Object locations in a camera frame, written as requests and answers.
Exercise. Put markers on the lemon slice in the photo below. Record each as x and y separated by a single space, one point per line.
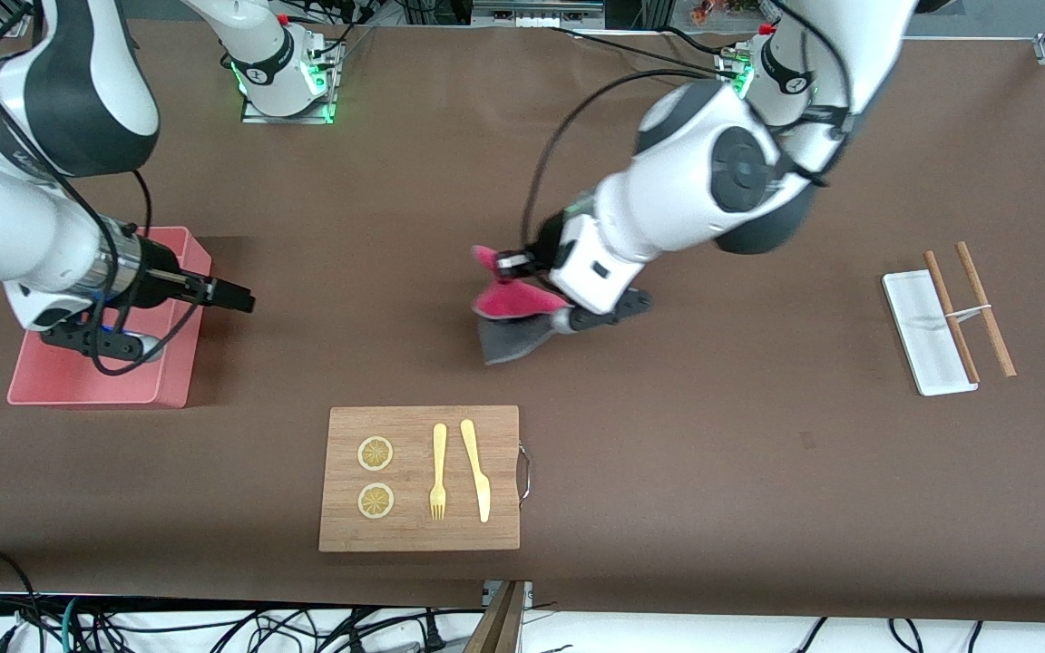
376 501
376 453

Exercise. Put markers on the pink plastic bin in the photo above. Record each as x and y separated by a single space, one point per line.
78 381

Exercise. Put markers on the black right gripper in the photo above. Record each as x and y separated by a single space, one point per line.
156 274

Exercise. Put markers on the white rectangular tray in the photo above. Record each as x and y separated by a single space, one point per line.
917 317

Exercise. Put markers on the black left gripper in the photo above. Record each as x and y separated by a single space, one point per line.
548 243

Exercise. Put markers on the yellow knife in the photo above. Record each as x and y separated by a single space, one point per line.
477 481

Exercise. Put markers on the wooden cutting board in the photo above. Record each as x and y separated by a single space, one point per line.
414 535

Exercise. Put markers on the grey power strip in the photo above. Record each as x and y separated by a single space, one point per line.
532 14

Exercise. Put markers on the thin white chopstick band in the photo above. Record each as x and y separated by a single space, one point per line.
971 312

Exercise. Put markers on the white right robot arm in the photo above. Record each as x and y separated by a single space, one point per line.
33 227

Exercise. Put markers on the pink and grey fleece cloth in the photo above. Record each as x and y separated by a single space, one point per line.
513 299

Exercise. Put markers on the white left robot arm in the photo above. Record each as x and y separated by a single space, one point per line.
695 181

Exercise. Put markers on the yellow fork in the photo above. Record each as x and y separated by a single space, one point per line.
439 444

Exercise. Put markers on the black power plug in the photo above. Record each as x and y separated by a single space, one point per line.
432 635

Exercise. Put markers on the wooden plank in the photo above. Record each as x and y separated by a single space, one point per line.
500 626

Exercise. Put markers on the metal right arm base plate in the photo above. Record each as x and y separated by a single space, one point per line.
255 116

